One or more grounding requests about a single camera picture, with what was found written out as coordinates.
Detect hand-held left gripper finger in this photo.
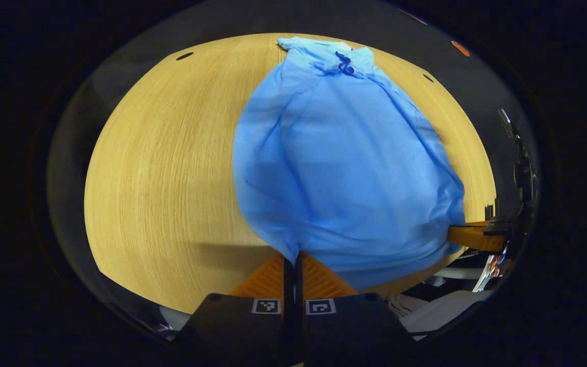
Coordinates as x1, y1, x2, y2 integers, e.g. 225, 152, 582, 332
294, 252, 412, 365
178, 253, 295, 365

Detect light blue T-shirt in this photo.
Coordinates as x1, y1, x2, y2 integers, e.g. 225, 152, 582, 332
232, 36, 466, 291

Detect white cloth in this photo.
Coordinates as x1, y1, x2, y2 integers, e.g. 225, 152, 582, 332
388, 290, 493, 334

